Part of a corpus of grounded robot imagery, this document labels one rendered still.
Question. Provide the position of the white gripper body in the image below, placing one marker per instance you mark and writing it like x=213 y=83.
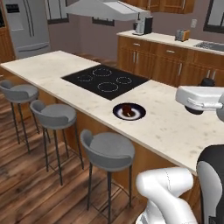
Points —
x=198 y=94

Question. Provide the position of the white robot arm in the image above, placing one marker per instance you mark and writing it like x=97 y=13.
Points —
x=163 y=186

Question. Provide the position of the wooden base cabinet run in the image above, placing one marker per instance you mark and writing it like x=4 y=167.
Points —
x=157 y=62

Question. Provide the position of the brown steak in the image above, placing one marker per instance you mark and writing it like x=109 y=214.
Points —
x=127 y=109

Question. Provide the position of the dark blue plate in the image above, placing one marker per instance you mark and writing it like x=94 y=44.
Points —
x=118 y=112

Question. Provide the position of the tall wooden cabinet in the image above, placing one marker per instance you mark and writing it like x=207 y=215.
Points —
x=6 y=43

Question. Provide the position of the steel sink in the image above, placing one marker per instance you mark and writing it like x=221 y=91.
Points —
x=211 y=46

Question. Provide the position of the silver and orange toaster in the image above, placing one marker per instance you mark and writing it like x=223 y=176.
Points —
x=182 y=35

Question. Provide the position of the black framed window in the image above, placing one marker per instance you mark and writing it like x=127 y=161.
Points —
x=102 y=21
x=57 y=11
x=214 y=16

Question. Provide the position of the wooden kitchen island base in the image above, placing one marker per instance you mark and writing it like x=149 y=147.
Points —
x=145 y=163

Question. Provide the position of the white and black coffee machine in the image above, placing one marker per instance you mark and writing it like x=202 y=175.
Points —
x=143 y=25

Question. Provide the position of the black induction hob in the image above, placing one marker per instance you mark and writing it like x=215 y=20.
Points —
x=105 y=81

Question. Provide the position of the grey bar stool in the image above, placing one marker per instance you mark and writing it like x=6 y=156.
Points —
x=110 y=150
x=57 y=115
x=20 y=92

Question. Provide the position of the grey range hood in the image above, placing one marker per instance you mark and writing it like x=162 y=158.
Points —
x=108 y=10

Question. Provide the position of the stainless steel fridge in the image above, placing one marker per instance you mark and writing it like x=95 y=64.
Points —
x=29 y=26

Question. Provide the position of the white wall socket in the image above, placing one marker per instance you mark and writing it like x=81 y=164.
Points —
x=194 y=23

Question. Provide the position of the wooden wall cabinet run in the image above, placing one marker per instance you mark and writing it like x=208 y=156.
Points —
x=163 y=5

